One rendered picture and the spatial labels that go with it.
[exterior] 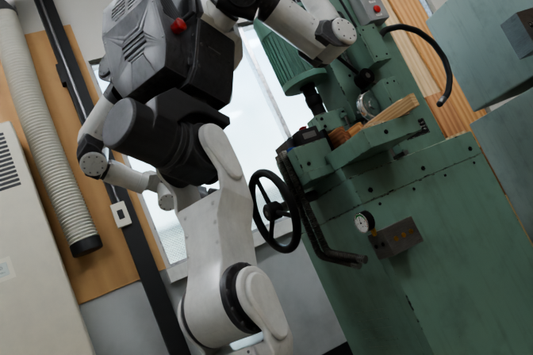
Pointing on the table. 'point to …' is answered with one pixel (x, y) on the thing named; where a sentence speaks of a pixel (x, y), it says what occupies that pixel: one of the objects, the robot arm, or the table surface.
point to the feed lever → (364, 77)
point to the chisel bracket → (328, 120)
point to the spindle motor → (287, 62)
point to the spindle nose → (312, 99)
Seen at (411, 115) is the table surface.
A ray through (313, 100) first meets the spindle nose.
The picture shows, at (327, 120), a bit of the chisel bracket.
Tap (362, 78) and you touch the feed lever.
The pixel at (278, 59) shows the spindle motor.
